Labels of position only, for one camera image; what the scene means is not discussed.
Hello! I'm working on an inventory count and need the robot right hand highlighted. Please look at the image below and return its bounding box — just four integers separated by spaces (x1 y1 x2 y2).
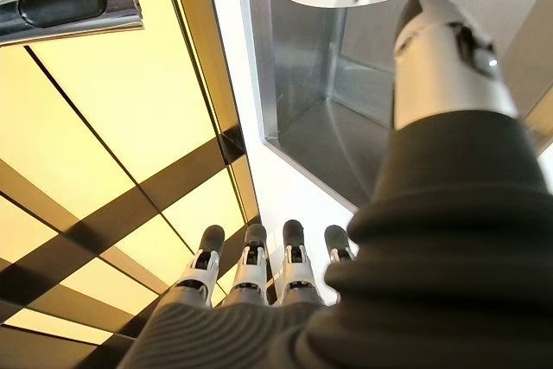
116 0 553 369

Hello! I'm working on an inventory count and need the stainless steel sink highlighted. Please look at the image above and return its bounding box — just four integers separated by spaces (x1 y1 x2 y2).
232 0 553 214

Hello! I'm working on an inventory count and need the chrome pull-down faucet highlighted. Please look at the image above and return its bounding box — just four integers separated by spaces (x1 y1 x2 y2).
0 0 226 47

